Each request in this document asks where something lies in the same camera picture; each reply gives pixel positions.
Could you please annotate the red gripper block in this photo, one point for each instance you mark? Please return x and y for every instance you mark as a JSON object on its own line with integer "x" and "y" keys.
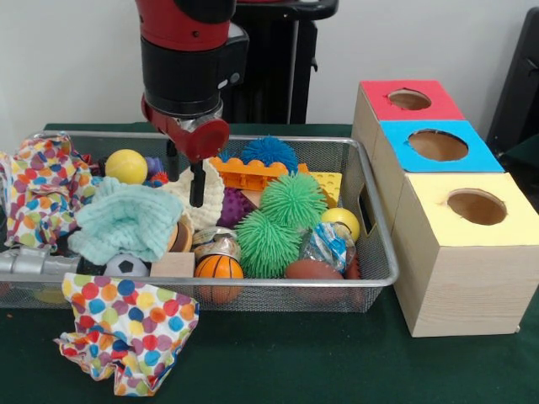
{"x": 206, "y": 141}

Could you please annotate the cream waffle cloth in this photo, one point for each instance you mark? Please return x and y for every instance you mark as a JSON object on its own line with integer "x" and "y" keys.
{"x": 212, "y": 198}

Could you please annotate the mint green waffle cloth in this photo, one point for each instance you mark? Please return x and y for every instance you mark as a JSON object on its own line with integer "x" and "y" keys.
{"x": 126, "y": 219}

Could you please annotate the blue spiky rubber ball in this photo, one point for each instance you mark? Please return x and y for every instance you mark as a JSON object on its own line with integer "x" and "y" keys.
{"x": 269, "y": 151}

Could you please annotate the plain wooden block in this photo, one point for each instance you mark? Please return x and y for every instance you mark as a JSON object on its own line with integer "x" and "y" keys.
{"x": 172, "y": 266}

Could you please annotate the green spiky rubber ball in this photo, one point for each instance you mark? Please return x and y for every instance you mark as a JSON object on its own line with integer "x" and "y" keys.
{"x": 295, "y": 200}
{"x": 267, "y": 244}

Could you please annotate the colourful polka dot cloth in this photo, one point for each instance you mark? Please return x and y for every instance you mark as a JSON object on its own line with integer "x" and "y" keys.
{"x": 42, "y": 193}
{"x": 130, "y": 332}

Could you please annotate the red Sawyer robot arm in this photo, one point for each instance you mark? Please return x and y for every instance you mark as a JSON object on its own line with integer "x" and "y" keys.
{"x": 185, "y": 54}

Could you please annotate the wooden box with three holes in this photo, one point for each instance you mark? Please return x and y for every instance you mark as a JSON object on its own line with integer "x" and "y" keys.
{"x": 463, "y": 286}

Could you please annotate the yellow tennis ball toy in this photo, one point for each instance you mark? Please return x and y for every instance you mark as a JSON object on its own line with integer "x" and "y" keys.
{"x": 126, "y": 166}

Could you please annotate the small orange basketball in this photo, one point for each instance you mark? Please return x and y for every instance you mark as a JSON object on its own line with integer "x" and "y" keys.
{"x": 219, "y": 268}

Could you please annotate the small soccer ball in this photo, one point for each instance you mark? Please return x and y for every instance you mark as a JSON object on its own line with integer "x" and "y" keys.
{"x": 125, "y": 266}

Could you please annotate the small brown football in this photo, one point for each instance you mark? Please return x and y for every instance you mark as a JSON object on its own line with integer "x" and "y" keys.
{"x": 313, "y": 270}

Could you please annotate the dark green tablecloth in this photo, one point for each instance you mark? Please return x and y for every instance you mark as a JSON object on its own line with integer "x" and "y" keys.
{"x": 295, "y": 357}
{"x": 526, "y": 155}

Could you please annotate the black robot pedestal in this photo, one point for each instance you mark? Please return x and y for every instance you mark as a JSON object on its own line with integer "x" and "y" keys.
{"x": 290, "y": 63}

